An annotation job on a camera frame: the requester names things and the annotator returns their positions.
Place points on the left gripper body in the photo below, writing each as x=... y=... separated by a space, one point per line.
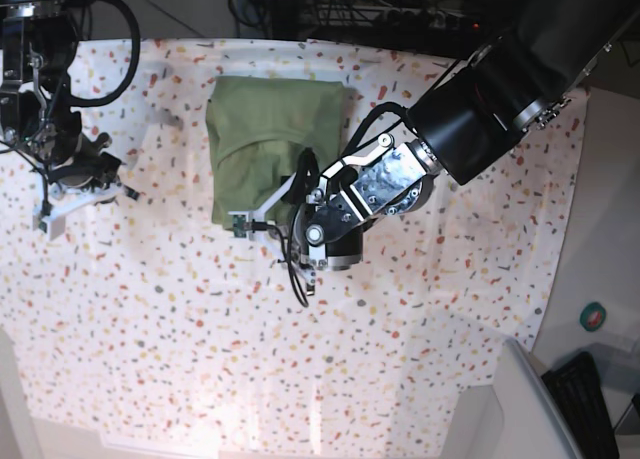
x=281 y=221

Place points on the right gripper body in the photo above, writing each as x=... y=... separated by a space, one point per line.
x=88 y=177

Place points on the green t-shirt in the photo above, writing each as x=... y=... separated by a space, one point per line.
x=258 y=128

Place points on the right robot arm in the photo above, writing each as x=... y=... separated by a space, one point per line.
x=40 y=115

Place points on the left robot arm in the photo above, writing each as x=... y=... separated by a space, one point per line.
x=516 y=80

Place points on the terrazzo patterned tablecloth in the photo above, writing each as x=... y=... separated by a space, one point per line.
x=149 y=325

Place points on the grey plastic bin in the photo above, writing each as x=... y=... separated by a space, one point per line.
x=532 y=427

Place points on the green tape roll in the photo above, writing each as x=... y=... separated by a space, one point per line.
x=593 y=317

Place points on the black keyboard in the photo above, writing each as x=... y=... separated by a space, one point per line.
x=576 y=390

